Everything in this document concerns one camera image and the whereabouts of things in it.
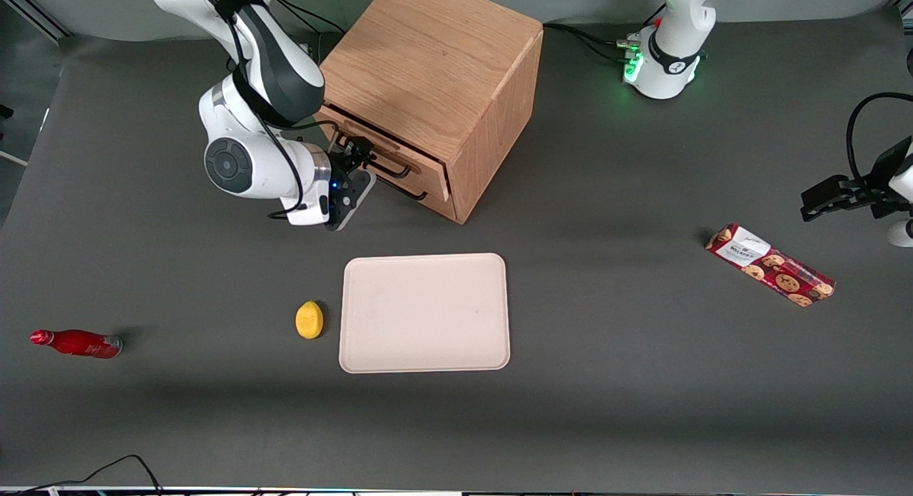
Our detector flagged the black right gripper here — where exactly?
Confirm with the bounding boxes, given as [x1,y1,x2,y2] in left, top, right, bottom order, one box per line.
[325,135,377,231]

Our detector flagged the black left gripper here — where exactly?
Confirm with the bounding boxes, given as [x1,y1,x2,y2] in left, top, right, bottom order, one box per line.
[800,143,913,223]

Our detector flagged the dark metal drawer handle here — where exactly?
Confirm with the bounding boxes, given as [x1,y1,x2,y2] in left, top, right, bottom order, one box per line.
[335,127,414,180]
[375,172,429,201]

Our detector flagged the wooden drawer with handle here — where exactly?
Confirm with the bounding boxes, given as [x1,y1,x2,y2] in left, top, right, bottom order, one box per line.
[371,169,461,223]
[317,103,452,203]

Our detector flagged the wooden drawer cabinet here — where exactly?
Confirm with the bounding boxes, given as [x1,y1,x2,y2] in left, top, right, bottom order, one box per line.
[314,0,545,226]

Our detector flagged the red cookie box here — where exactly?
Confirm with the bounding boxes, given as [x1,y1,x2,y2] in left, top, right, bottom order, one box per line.
[705,223,837,308]

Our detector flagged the yellow lemon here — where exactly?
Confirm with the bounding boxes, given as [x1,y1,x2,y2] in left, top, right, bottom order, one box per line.
[295,300,325,340]

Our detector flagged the beige rectangular tray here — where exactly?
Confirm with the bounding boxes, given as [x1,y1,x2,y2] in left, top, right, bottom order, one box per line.
[339,253,512,375]

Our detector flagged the red soda bottle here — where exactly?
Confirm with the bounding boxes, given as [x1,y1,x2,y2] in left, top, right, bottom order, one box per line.
[29,328,123,360]

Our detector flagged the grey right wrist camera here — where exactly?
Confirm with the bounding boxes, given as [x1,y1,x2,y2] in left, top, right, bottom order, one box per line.
[332,170,377,232]

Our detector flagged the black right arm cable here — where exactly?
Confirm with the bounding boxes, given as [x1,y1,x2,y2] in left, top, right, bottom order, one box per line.
[189,0,345,221]

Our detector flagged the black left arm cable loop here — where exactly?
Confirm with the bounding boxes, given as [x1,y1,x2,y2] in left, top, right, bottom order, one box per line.
[846,91,913,191]

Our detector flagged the black right arm base cables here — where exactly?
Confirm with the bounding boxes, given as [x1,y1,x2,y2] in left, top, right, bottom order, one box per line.
[274,0,346,63]

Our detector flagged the black arm base cables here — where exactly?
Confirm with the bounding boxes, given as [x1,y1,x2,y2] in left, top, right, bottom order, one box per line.
[274,0,346,63]
[544,2,668,67]

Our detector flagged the black left arm base cables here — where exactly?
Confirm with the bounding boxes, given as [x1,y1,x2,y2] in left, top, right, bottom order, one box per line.
[544,2,668,67]

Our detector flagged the black cable at table edge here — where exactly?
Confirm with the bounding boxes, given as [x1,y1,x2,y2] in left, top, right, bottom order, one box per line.
[0,454,166,496]

